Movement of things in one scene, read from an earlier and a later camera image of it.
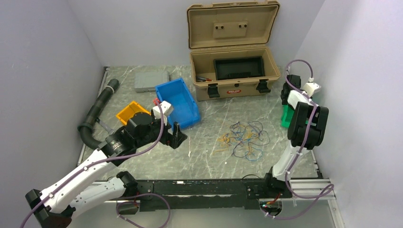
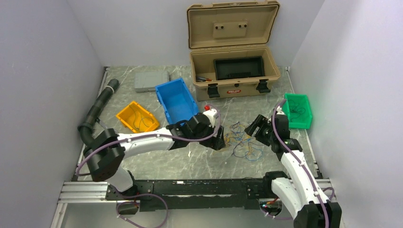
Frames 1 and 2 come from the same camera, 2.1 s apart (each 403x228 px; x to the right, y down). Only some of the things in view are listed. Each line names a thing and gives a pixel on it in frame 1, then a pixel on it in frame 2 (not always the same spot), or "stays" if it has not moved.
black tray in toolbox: x=238 y=67 stays
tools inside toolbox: x=201 y=79 stays
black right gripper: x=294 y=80 -> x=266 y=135
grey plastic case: x=145 y=81 stays
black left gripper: x=174 y=141 -> x=216 y=143
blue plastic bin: x=176 y=93 stays
